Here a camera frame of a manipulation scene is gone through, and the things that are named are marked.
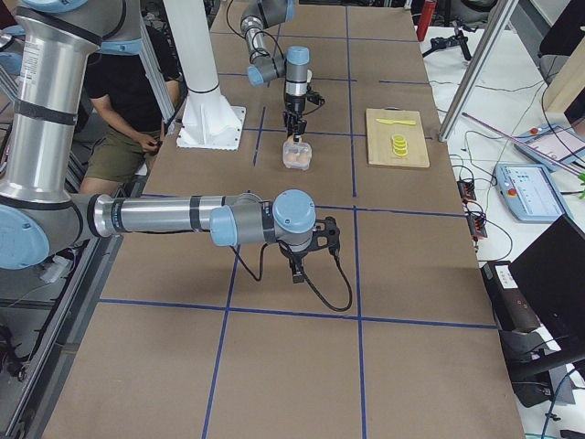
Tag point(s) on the near teach pendant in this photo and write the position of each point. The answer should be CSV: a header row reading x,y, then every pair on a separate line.
x,y
530,192

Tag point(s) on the clear plastic egg box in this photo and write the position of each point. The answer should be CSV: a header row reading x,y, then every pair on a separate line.
x,y
300,148

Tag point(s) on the seated person black shirt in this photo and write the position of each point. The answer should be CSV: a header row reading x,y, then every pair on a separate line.
x,y
123,97

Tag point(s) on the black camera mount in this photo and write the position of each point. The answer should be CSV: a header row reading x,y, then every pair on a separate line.
x,y
458,40

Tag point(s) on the bamboo cutting board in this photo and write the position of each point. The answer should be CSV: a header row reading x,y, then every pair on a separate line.
x,y
379,142

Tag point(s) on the yellow plastic knife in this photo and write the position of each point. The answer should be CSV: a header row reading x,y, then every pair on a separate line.
x,y
391,121

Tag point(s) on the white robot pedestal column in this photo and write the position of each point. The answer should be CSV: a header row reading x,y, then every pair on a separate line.
x,y
208,120

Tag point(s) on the teach pendant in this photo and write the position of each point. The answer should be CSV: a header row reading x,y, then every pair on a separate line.
x,y
561,144
530,192

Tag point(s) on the far teach pendant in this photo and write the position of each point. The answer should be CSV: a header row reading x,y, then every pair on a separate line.
x,y
561,144

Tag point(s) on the aluminium frame post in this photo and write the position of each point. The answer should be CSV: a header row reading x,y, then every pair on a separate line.
x,y
496,24

